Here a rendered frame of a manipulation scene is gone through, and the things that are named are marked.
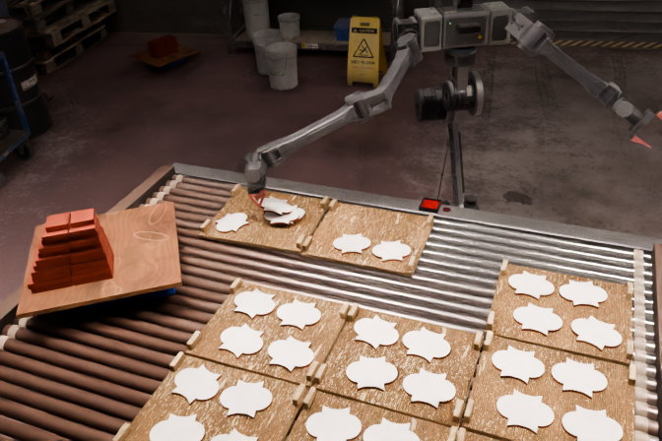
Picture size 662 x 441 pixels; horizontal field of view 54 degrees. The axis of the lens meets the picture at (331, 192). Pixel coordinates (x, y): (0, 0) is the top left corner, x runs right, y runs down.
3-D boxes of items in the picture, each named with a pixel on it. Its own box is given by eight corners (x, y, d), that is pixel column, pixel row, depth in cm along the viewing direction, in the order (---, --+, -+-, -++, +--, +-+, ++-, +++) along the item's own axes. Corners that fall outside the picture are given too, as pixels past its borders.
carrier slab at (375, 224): (334, 205, 263) (334, 202, 262) (434, 220, 249) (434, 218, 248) (300, 256, 235) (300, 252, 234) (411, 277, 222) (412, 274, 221)
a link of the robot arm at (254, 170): (281, 159, 244) (270, 142, 239) (281, 176, 234) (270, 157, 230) (252, 172, 246) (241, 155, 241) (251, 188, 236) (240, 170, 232)
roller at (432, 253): (152, 204, 279) (150, 194, 276) (649, 295, 215) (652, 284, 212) (146, 210, 275) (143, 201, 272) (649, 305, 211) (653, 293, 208)
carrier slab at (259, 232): (238, 190, 276) (238, 187, 275) (330, 203, 264) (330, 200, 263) (199, 237, 248) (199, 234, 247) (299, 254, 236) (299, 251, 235)
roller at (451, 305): (116, 237, 259) (113, 227, 257) (651, 348, 195) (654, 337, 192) (108, 244, 256) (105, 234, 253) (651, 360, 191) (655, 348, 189)
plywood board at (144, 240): (37, 229, 241) (35, 225, 240) (173, 205, 250) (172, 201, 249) (17, 319, 199) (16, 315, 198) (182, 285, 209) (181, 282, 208)
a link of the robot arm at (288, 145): (370, 112, 245) (360, 88, 239) (374, 117, 240) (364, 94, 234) (270, 165, 245) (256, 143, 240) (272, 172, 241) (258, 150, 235)
